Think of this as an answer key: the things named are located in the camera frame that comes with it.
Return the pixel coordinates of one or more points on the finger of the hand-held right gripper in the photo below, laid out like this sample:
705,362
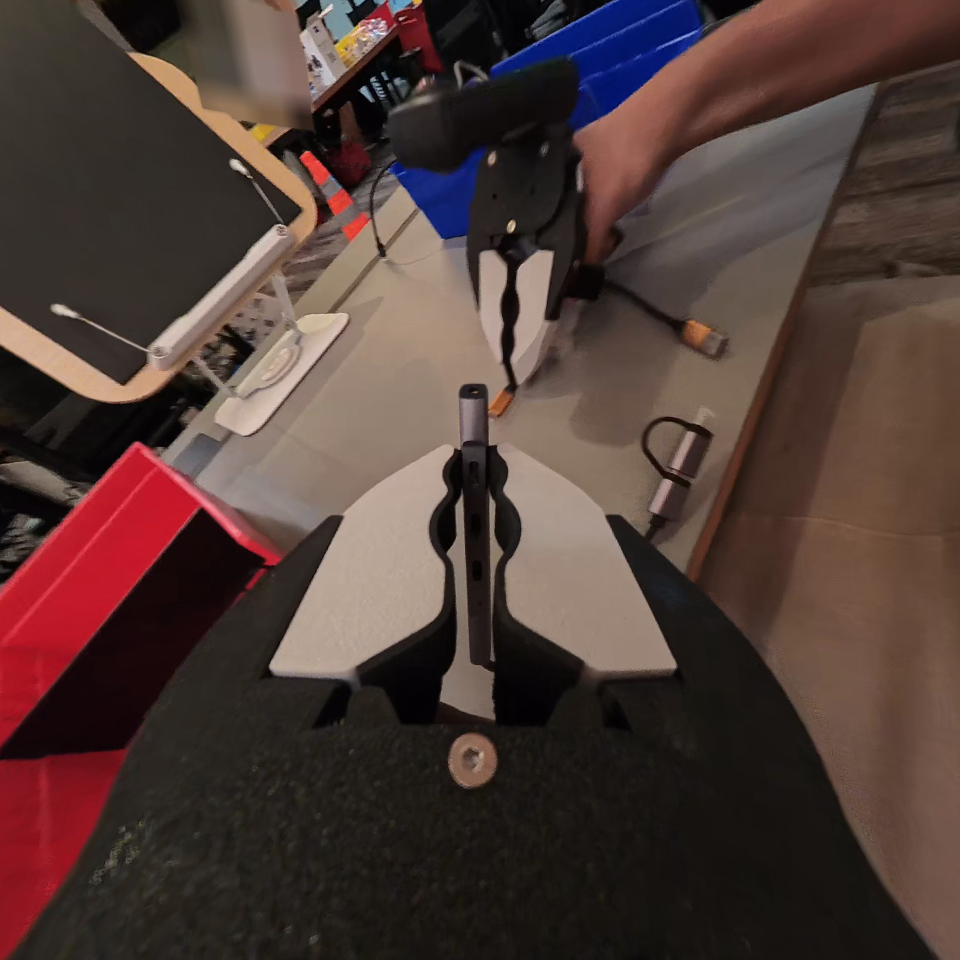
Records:
540,315
493,300

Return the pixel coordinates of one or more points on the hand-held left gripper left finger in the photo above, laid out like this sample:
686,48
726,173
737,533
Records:
375,592

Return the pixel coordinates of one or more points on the long wooden table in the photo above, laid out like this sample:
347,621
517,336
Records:
360,64

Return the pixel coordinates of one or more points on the person's right forearm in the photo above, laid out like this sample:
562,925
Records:
787,60

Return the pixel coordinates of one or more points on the orange traffic cone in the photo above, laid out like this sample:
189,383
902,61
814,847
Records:
337,199

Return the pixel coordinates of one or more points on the red storage bin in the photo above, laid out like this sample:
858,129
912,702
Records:
75,562

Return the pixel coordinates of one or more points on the blue storage bin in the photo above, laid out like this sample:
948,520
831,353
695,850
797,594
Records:
442,199

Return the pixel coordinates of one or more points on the wood-framed black board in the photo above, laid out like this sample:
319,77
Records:
112,187

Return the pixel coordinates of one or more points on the dark grey USB hub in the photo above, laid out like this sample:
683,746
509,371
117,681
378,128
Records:
477,525

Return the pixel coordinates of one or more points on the person's right hand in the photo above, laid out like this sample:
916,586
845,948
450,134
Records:
622,165

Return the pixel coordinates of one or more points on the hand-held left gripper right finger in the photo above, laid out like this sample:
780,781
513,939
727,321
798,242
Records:
585,592

